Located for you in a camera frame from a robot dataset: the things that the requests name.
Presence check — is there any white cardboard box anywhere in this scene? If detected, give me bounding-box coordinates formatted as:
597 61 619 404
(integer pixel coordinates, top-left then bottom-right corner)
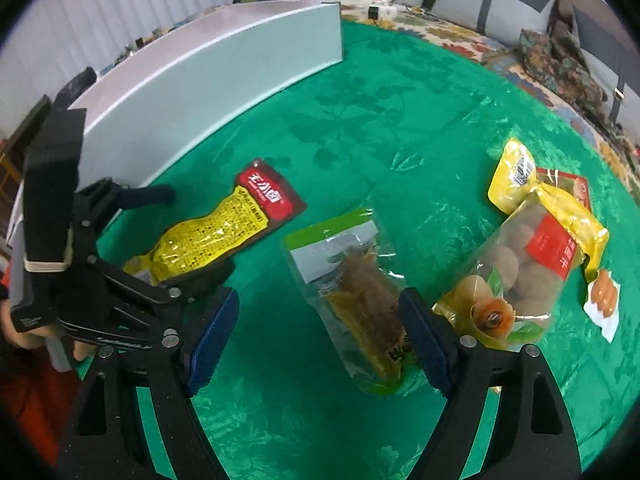
65 0 346 233

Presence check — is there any clutter of bottles and boxes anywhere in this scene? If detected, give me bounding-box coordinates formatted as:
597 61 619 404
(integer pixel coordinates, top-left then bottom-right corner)
107 22 173 68

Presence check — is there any small white sausage packet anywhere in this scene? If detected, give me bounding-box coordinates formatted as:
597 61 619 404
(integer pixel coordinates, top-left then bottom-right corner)
582 267 623 345

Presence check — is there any green clear dried snack packet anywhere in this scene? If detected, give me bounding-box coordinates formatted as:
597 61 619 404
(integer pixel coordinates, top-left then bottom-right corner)
282 207 416 396

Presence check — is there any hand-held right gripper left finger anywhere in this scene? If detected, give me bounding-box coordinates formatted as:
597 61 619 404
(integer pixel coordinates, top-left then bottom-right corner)
59 286 241 480

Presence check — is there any plain yellow snack packet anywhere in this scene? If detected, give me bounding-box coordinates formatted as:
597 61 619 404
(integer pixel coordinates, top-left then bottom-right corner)
487 137 543 213

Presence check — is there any person's left hand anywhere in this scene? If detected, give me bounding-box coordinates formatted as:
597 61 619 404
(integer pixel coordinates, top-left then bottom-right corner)
0 307 93 363

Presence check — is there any red bordered snack packet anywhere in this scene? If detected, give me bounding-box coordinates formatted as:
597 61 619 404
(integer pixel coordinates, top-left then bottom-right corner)
535 167 593 213

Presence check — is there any yellow red snack packet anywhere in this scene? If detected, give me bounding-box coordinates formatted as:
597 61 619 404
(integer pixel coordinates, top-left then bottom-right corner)
122 157 308 286

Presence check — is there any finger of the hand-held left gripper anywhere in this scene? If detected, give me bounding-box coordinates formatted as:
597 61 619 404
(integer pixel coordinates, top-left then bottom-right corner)
75 179 176 233
87 254 237 311

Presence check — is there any dark floral cloth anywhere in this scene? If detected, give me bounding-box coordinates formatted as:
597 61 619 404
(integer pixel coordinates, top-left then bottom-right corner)
517 20 631 136

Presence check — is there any white pleated curtain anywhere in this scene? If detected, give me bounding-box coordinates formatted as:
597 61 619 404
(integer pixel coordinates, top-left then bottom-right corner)
0 0 251 126

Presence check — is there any green patterned blanket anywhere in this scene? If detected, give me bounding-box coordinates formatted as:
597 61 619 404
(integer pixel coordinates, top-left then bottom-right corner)
95 20 640 480

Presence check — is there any brown balls packet red label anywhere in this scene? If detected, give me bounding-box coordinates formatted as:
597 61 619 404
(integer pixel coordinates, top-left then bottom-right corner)
432 182 611 353

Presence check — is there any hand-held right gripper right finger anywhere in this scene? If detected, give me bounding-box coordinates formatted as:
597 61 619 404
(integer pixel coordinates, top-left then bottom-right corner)
397 287 581 480

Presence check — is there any floral bedsheet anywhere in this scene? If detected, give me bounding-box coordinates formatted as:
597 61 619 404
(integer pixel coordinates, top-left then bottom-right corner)
340 2 640 201

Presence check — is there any person's red clothing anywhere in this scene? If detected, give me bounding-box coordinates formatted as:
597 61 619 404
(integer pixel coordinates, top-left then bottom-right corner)
0 350 81 461

